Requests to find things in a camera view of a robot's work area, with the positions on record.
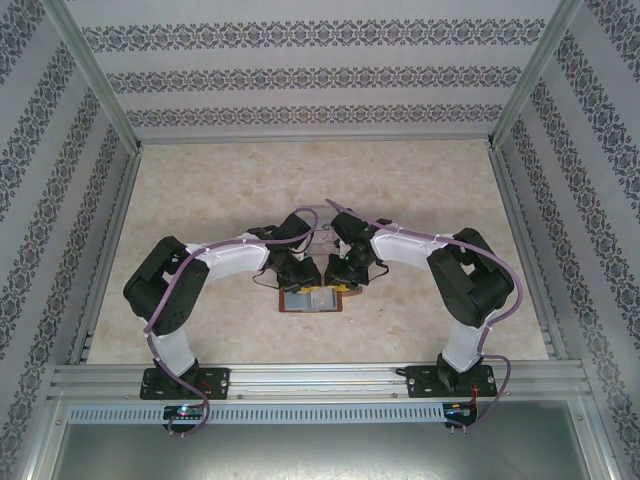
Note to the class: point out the aluminium frame post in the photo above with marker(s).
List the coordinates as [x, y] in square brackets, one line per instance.
[527, 80]
[100, 80]

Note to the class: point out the brown leather card holder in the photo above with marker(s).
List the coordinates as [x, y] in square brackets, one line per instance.
[292, 302]

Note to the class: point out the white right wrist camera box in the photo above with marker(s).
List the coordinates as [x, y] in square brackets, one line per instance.
[344, 247]

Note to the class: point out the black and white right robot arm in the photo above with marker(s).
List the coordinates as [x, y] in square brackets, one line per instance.
[475, 290]

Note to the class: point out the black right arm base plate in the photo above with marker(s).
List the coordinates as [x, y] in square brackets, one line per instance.
[420, 382]

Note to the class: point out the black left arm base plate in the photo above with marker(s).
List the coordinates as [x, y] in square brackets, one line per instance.
[220, 382]

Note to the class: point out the grey metal panel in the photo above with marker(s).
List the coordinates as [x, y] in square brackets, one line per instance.
[320, 450]

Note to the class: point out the aluminium mounting rail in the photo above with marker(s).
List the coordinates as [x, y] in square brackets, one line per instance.
[320, 382]

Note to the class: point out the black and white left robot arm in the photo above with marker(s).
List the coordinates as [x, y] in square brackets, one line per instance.
[160, 285]

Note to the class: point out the aluminium side rail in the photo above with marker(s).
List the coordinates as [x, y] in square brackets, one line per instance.
[529, 250]
[110, 250]

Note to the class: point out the pink blossom print card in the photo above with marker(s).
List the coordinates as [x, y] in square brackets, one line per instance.
[325, 236]

